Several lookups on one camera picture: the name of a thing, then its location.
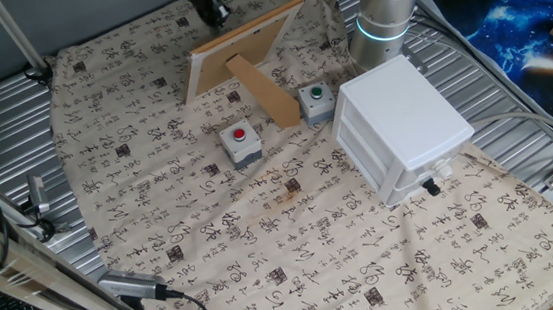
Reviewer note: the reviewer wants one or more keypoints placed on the large silver camera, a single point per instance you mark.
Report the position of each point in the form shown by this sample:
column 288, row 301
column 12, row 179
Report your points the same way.
column 130, row 285

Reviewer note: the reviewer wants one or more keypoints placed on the small silver camera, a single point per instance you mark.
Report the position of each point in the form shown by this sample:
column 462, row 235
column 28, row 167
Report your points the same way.
column 38, row 192

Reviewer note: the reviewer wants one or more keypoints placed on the metal camera mount clamp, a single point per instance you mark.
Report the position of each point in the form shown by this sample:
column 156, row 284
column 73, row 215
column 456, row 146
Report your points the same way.
column 44, row 226

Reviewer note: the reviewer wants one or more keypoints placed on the red push button box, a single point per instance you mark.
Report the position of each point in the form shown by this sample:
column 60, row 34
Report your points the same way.
column 240, row 143

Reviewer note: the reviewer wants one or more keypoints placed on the white plastic drawer box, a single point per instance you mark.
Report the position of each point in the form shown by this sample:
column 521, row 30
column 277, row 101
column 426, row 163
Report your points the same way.
column 403, row 114

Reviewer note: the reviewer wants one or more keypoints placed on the beige calligraphy print cloth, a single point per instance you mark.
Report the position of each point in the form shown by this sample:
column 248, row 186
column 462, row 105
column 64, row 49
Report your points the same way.
column 263, row 226

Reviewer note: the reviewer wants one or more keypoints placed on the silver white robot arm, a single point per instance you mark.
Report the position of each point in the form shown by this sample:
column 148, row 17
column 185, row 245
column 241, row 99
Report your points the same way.
column 379, row 10

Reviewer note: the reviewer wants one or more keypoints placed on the green push button box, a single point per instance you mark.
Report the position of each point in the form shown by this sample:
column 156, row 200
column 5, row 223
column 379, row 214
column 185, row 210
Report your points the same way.
column 317, row 102

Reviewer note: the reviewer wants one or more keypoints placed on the aluminium frame beam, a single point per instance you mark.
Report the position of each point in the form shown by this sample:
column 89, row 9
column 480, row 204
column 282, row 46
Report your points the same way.
column 31, row 277

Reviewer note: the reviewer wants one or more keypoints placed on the white metal pole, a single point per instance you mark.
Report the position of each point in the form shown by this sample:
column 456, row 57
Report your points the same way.
column 15, row 39

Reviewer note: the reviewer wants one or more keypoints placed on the blue galaxy print mat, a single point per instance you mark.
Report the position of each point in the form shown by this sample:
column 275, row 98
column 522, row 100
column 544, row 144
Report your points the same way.
column 522, row 38

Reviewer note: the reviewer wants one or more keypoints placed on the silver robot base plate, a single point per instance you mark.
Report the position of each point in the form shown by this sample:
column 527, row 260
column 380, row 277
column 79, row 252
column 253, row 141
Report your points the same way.
column 415, row 60

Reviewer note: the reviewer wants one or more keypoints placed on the wooden picture frame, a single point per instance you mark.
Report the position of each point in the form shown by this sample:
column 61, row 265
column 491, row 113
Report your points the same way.
column 247, row 44

